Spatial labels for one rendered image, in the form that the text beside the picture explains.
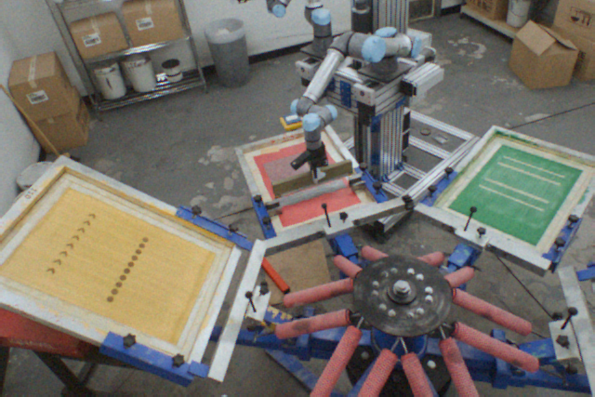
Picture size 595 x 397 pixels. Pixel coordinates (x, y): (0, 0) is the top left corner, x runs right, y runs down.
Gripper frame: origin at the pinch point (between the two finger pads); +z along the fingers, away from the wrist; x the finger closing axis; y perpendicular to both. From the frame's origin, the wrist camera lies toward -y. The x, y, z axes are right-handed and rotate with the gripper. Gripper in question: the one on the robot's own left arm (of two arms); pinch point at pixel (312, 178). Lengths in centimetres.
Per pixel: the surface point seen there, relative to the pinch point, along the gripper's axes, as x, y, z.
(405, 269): -79, 5, -22
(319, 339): -76, -26, 7
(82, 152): 261, -164, 109
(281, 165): 34.3, -7.9, 13.4
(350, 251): -44.7, -0.2, 4.7
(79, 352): -51, -109, 2
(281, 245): -28.9, -25.9, 5.8
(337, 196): -2.8, 10.5, 13.4
